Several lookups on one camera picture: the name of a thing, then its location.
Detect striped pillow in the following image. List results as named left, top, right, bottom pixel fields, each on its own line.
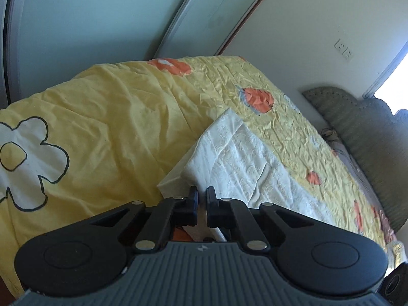
left=321, top=129, right=373, bottom=193

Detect white wall socket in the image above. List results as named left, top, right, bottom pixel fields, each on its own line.
left=334, top=39, right=354, bottom=61

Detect yellow cartoon bed quilt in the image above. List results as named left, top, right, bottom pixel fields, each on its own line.
left=1, top=57, right=406, bottom=298

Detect white textured pants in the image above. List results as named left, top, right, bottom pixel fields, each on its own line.
left=157, top=109, right=334, bottom=224

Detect glass sliding wardrobe door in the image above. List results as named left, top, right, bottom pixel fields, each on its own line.
left=1, top=0, right=261, bottom=107

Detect green scalloped headboard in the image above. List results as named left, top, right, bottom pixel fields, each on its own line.
left=303, top=86, right=407, bottom=231

